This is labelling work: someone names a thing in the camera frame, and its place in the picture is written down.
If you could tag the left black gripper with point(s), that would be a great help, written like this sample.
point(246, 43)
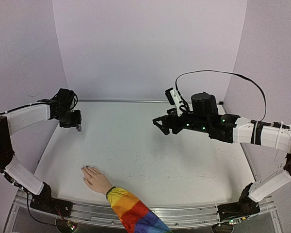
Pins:
point(76, 124)

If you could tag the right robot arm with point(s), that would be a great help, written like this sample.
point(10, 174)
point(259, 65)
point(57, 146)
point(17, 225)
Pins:
point(204, 117)

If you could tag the rainbow sleeve forearm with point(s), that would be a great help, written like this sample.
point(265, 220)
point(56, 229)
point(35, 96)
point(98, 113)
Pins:
point(135, 216)

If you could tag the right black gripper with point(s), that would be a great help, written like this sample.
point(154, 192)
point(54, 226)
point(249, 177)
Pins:
point(172, 120)

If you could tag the mannequin hand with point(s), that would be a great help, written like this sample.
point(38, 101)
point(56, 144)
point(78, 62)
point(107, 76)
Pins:
point(96, 180)

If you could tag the aluminium front rail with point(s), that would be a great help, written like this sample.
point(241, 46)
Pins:
point(174, 217)

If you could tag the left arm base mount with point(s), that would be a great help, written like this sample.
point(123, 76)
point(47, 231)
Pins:
point(46, 203)

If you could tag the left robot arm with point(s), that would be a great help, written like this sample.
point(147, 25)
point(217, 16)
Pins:
point(24, 127)

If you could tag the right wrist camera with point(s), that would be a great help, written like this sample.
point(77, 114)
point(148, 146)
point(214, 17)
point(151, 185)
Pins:
point(176, 100)

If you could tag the rear table edge rail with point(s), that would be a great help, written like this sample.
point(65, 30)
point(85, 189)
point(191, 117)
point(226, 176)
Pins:
point(126, 101)

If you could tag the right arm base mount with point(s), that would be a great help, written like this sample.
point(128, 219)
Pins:
point(244, 207)

